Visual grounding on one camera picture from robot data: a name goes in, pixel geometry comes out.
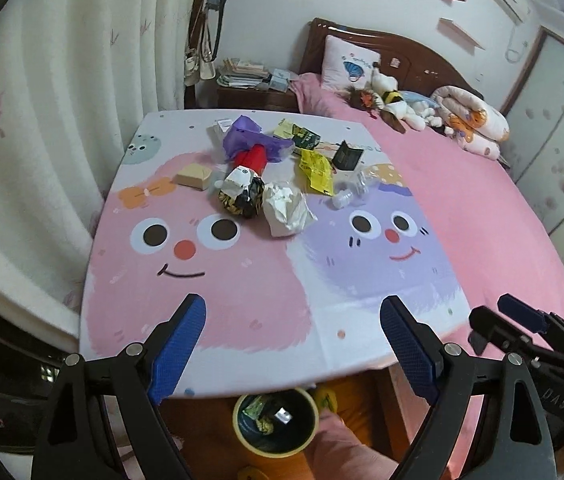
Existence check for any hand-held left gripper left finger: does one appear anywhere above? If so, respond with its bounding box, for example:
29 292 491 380
31 294 208 480

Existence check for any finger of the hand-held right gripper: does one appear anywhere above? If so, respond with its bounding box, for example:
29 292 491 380
468 305 538 361
496 293 558 333

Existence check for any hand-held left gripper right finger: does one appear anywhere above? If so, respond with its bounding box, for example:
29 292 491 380
379 295 558 480

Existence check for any yellow rimmed dark bin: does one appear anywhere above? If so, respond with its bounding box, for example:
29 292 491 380
232 387 320 457

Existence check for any black gold foil wrapper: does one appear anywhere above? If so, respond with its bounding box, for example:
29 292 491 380
218 180 268 220

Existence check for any clear crushed plastic bottle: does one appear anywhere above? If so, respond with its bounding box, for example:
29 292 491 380
332 167 380 209

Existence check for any tan small box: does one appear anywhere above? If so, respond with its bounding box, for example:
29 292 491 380
172 162 213 191

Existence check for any white plastic bag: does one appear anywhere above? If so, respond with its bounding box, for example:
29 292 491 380
261 180 318 238

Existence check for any white printed carton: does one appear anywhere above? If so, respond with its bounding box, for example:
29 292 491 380
219 165 259 201

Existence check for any yellow snack wrapper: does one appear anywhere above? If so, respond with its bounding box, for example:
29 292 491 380
299 149 337 196

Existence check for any black small box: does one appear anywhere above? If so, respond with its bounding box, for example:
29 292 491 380
332 140 363 171

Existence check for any purple plastic bag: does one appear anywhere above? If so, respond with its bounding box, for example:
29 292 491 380
222 115 295 163

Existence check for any white blue small box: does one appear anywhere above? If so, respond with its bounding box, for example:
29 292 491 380
207 117 235 143

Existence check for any green yellow snack packet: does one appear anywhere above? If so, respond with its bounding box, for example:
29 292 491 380
273 119 322 151

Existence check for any cartoon-print board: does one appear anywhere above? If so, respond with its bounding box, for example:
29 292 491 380
78 110 473 398

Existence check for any green foil wrapper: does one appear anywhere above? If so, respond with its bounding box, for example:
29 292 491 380
241 395 277 433

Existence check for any pink bed sheet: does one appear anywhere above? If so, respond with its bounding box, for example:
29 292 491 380
289 72 564 461

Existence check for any white floral wardrobe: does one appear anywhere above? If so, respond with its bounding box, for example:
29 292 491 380
499 27 564 291

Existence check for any dark metal rack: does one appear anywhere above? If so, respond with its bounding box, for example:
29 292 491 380
0 290 78 456

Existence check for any rolled printed quilt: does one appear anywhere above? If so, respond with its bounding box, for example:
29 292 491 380
432 84 510 161

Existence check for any blue white plush toy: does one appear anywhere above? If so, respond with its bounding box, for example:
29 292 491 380
402 92 443 131

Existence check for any yellow black bee plush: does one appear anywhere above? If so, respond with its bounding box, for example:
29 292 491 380
384 90 425 133

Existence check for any brown plush toy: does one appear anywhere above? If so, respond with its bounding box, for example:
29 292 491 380
347 87 408 133

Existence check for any brown wooden nightstand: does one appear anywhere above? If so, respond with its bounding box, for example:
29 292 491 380
194 80 299 111

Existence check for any white floral curtain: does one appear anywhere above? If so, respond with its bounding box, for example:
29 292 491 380
0 0 203 356

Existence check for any brown wooden headboard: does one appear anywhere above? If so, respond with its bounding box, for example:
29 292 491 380
298 17 485 106

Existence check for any white handbag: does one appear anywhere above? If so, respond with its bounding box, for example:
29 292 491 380
182 45 218 86

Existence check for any stack of books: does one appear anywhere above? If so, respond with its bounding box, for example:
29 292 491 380
217 57 270 88

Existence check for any pale blue tissue box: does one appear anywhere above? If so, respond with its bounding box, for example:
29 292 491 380
267 67 293 92

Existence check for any white printed pillow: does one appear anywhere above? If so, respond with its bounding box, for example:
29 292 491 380
321 35 382 93

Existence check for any wooden coat rack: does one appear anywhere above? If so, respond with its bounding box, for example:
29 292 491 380
189 0 235 86

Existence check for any white power cord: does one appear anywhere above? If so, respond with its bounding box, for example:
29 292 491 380
506 22 528 63

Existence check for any small pink wall shelf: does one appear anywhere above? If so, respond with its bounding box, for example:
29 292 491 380
438 17 485 51

